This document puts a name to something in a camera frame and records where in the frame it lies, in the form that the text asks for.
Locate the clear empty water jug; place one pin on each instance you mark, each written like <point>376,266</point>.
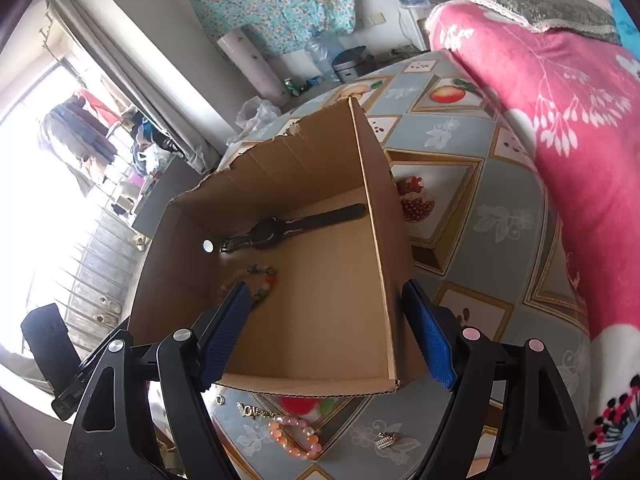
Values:
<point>322,60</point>

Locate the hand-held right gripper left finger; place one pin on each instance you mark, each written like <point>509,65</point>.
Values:
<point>227,332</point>

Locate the small silver charm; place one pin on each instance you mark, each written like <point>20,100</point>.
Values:
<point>385,441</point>

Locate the brown cardboard box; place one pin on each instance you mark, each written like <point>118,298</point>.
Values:
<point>325,310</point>

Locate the grey lace-edged cloth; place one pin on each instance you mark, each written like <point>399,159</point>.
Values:
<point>550,7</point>

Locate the hanging clothes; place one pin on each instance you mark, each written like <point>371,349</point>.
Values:
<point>80,130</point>

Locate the gold clasp pendant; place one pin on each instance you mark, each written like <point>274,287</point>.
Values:
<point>243,409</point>

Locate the pink floral blanket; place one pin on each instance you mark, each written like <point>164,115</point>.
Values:
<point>575,160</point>

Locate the light blue quilt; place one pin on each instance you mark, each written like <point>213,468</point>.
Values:
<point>625,15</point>

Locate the pair of beige slippers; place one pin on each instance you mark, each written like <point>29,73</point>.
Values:
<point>140,243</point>

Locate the black wristwatch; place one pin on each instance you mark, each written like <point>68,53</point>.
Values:
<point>265,234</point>

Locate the white wall socket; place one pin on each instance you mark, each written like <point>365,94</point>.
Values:
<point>375,19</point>

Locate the teal floral fabric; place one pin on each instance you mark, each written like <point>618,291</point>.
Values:
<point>275,0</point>

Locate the green drink can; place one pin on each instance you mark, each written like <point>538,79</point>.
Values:
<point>290,86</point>

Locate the metal window railing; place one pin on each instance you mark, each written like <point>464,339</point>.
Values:
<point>100,260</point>

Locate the fruit print tablecloth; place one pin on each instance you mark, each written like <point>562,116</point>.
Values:
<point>500,260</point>

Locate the pale pink roll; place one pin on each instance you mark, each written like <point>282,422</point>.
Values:
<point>250,65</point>

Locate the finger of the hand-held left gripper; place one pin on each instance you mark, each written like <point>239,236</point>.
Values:
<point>75,391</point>

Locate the grey cabinet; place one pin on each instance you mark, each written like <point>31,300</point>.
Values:
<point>170,190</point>

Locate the grey curtain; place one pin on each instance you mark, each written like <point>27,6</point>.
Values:
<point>150,85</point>

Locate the grey rice cooker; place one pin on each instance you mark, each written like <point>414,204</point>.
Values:
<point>352,65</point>

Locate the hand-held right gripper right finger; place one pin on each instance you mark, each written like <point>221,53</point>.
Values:
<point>432,340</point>

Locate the clear plastic bag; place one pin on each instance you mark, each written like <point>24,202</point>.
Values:
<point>255,112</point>

